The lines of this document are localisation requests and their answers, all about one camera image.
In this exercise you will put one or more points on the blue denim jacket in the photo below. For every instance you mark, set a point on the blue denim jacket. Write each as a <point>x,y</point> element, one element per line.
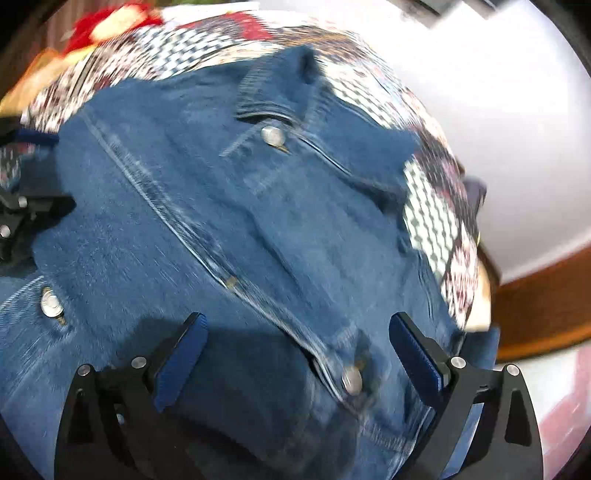
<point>207,184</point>

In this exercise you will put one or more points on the brown wooden furniture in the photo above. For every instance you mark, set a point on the brown wooden furniture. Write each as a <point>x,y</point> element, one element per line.
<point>545,304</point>

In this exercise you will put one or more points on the patchwork checkered blanket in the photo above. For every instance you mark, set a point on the patchwork checkered blanket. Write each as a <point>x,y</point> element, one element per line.
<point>425,207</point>

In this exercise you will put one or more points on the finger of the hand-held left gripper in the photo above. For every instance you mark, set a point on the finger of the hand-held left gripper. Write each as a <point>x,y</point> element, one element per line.
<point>32,136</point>
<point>41,205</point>

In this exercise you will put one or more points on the red and cream plush toy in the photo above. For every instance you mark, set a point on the red and cream plush toy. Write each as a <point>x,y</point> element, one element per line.
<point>115,21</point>

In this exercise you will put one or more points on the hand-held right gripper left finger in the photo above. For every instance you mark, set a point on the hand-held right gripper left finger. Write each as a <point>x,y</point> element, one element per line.
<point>180,364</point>

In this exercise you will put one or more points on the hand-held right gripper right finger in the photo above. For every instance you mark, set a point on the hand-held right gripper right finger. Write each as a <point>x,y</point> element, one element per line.
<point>415,360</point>

